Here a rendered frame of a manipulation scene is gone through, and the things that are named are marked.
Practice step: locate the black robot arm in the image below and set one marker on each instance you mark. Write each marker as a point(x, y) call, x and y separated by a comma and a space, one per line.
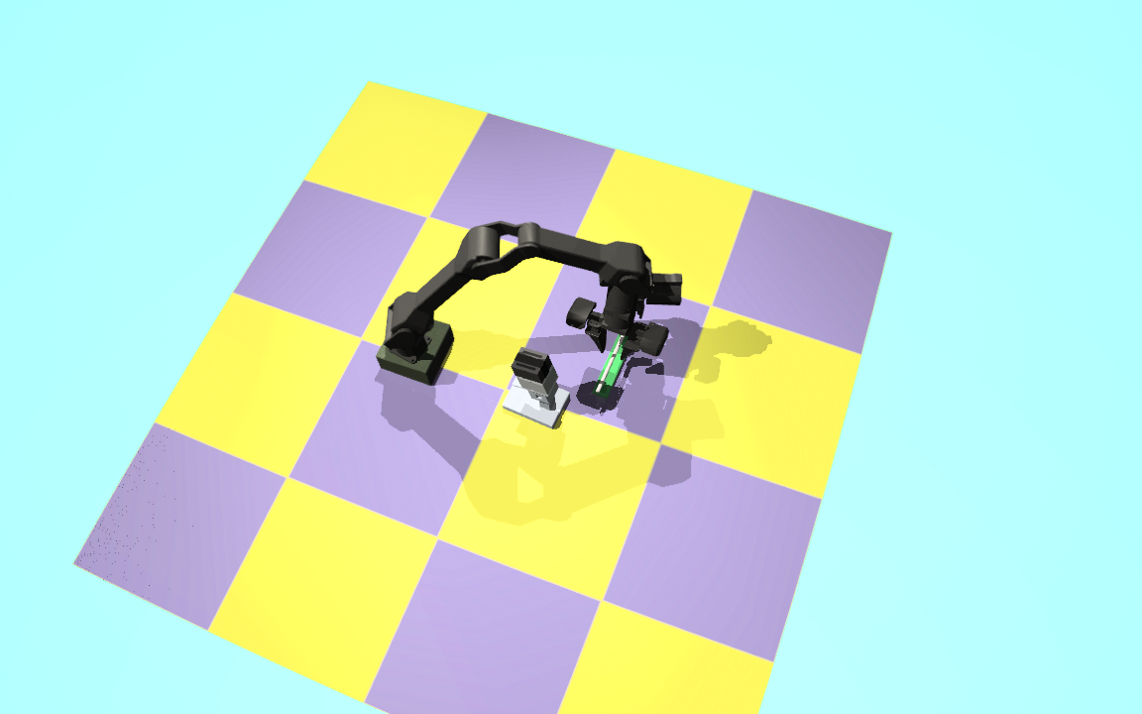
point(622, 266)

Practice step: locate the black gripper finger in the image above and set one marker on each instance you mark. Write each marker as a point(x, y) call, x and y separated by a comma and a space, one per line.
point(628, 348)
point(599, 338)

